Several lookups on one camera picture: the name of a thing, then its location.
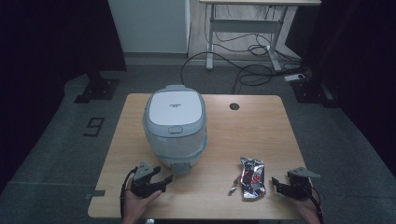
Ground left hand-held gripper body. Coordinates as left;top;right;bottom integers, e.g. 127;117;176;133
130;161;163;199

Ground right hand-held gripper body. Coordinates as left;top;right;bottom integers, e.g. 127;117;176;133
279;166;321;201

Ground silver snack wrapper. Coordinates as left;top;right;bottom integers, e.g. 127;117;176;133
239;156;267;202

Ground white rice cooker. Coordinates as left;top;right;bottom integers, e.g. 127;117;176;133
142;84;208;175

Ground small torn silver wrapper strip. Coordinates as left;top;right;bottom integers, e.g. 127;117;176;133
227;176;243;197

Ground person's left hand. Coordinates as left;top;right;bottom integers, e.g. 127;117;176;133
121;188;163;224

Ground person's right hand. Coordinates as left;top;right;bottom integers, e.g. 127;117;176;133
292;194;322;224

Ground black stand base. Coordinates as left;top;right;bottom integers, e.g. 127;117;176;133
73;70;120;105
290;77;340;108

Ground white power strip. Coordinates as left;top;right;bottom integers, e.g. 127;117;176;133
283;73;305;83

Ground white cabinet panel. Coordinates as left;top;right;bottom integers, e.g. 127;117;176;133
106;0;191;54

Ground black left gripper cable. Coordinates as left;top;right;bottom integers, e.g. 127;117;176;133
120;167;138;219

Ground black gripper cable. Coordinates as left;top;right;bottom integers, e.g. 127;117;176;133
308;186;325;224
120;167;138;219

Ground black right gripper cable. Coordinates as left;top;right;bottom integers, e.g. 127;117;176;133
308;186;325;224

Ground coiled black floor cables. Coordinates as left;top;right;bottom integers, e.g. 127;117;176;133
232;34;307;94

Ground long black floor cable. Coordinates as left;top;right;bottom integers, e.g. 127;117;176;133
179;50;242;95

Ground white metal-frame desk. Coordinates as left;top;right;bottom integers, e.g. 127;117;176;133
199;0;322;73

